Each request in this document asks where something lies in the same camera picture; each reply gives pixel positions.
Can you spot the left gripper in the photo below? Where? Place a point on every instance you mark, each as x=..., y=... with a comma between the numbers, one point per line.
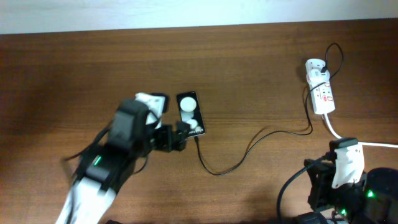
x=177, y=136

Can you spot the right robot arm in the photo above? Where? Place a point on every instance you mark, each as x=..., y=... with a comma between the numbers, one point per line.
x=371, y=199

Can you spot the white power strip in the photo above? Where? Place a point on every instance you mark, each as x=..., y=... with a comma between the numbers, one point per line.
x=321, y=93

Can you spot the white USB wall charger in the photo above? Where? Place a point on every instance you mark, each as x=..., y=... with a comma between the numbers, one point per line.
x=315, y=75

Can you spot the black Galaxy flip phone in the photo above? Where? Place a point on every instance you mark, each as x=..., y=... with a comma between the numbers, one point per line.
x=190, y=113

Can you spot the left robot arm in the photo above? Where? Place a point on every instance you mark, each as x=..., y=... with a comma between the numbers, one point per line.
x=107, y=163

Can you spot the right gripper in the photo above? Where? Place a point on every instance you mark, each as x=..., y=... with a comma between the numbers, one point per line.
x=322, y=171

